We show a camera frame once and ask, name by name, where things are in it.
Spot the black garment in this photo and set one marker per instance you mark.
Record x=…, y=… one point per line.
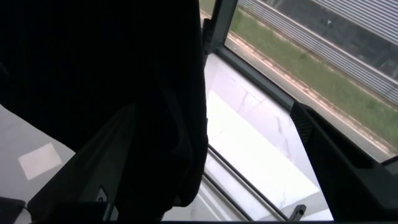
x=93, y=56

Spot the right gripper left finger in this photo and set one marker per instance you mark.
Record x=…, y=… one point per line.
x=93, y=161

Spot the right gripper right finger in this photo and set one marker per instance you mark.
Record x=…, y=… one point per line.
x=348, y=180

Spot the window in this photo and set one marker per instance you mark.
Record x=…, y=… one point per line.
x=224, y=25

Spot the black clothes rack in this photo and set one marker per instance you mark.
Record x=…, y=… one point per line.
x=297, y=213

